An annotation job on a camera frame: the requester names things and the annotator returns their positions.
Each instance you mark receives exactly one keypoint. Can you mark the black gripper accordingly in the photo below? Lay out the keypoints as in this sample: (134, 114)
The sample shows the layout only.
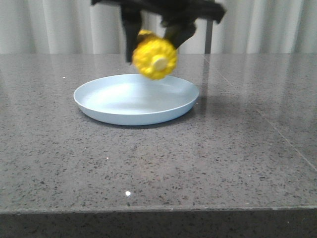
(173, 14)

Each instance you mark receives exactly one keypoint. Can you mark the yellow corn cob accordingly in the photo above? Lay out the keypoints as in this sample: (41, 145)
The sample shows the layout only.
(154, 57)

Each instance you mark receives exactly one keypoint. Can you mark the light blue round plate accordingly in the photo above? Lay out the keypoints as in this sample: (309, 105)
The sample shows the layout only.
(132, 99)

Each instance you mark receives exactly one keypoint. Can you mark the grey pleated curtain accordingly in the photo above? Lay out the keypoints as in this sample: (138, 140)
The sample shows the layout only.
(76, 26)

